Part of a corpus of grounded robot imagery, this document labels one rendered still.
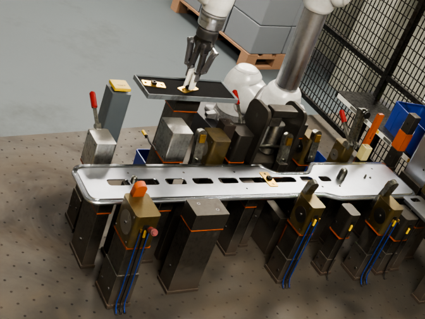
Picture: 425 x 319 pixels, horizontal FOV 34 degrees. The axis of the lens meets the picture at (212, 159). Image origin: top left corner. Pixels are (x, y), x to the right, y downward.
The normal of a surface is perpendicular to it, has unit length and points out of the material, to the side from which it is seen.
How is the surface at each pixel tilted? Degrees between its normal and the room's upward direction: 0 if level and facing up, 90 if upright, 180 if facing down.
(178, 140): 90
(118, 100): 90
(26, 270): 0
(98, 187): 0
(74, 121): 0
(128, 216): 90
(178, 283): 90
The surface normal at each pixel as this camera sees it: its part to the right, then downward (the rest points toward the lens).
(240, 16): -0.76, 0.10
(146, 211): 0.31, -0.81
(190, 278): 0.43, 0.58
